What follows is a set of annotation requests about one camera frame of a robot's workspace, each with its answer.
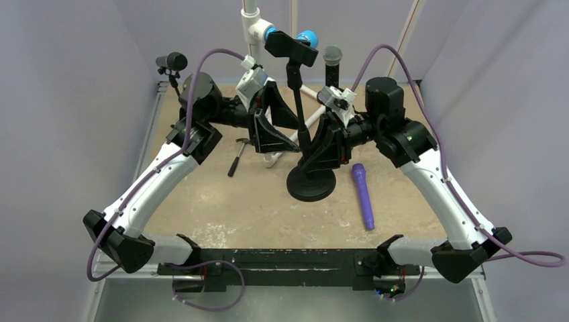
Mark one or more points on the purple microphone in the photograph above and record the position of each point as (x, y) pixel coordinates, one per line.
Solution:
(359, 176)

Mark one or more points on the hammer with black handle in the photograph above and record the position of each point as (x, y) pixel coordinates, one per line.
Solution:
(244, 142)

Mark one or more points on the black speckled condenser microphone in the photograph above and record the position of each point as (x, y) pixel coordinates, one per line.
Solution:
(332, 56)

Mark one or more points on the black round-base microphone stand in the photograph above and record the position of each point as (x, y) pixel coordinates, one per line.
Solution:
(314, 186)

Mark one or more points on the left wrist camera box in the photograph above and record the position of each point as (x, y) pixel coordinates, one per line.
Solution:
(252, 81)

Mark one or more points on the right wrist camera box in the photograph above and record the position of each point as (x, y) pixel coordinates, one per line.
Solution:
(341, 102)

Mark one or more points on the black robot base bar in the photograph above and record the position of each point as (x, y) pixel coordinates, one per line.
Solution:
(216, 269)

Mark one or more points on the small dark grey microphone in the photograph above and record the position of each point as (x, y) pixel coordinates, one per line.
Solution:
(174, 61)

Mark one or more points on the small black tripod stand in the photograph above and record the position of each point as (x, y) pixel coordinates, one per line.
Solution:
(173, 76)

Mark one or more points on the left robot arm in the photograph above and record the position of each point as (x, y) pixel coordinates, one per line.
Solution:
(257, 106)

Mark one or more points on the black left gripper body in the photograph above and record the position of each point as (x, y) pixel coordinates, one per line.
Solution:
(235, 115)

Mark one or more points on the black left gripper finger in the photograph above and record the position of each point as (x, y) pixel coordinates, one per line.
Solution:
(267, 139)
(281, 114)

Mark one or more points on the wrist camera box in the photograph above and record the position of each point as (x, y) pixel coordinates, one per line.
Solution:
(252, 81)
(341, 102)

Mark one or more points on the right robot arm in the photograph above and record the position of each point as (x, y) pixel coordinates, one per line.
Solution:
(470, 240)

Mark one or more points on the blue plastic faucet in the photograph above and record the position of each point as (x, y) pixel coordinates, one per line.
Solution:
(308, 36)

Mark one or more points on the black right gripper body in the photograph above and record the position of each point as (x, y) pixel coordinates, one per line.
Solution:
(336, 135)

